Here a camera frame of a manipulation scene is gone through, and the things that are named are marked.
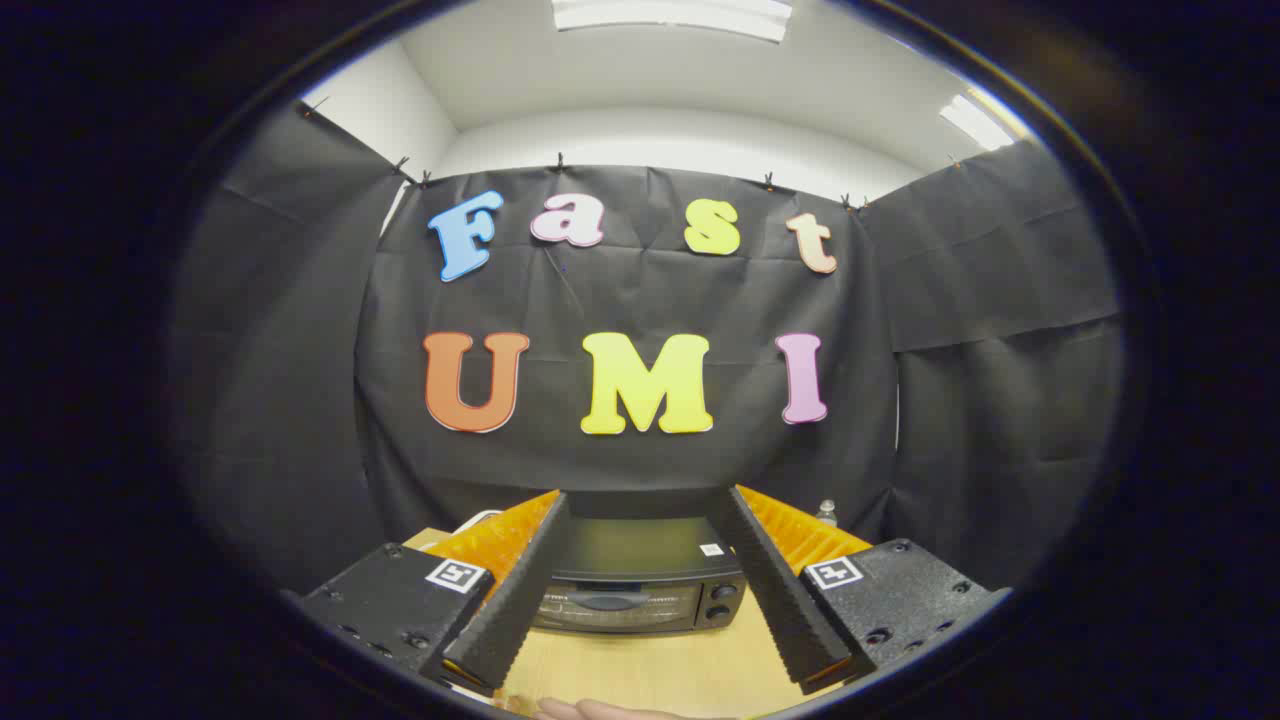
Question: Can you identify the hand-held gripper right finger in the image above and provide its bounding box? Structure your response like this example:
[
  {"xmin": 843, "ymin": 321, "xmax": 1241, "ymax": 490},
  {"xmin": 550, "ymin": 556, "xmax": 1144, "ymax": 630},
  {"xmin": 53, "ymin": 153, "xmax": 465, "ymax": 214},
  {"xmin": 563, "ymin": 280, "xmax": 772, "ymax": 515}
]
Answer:
[{"xmin": 715, "ymin": 485, "xmax": 1011, "ymax": 696}]

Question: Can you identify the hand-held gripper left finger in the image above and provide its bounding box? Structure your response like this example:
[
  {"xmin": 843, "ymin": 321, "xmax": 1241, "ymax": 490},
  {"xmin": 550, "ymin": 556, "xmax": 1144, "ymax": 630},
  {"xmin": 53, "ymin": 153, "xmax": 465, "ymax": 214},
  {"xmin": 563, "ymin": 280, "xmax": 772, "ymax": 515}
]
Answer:
[{"xmin": 300, "ymin": 490, "xmax": 571, "ymax": 698}]

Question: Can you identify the black toaster oven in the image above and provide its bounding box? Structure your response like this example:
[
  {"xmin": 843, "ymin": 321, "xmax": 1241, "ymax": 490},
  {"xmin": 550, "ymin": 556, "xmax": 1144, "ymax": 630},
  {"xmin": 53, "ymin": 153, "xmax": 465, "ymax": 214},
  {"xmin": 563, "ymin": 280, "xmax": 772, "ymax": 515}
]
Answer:
[{"xmin": 530, "ymin": 490, "xmax": 751, "ymax": 636}]

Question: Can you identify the ceiling light panel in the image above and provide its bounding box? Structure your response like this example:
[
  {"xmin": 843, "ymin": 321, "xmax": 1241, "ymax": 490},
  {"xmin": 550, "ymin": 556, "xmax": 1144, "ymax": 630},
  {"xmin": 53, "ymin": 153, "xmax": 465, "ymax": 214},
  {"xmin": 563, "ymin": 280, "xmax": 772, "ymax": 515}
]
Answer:
[
  {"xmin": 938, "ymin": 93, "xmax": 1018, "ymax": 153},
  {"xmin": 550, "ymin": 0, "xmax": 796, "ymax": 44}
]

